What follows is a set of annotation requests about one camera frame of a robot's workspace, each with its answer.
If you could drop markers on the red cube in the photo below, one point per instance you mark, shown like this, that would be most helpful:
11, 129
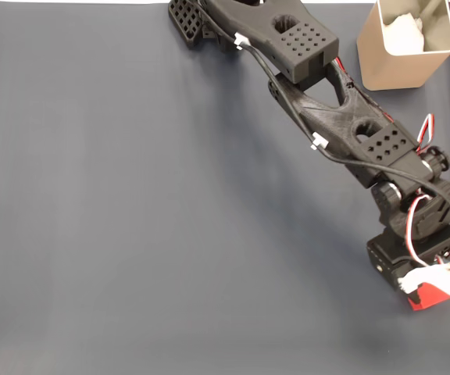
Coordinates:
432, 297

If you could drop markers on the dark grey mat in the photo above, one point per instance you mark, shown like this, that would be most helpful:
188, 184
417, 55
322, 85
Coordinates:
131, 215

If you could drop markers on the white crumpled paper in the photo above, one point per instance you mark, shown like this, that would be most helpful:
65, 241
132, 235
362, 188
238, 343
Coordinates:
402, 35

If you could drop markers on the beige box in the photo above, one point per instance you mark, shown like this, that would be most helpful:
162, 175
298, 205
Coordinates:
389, 70

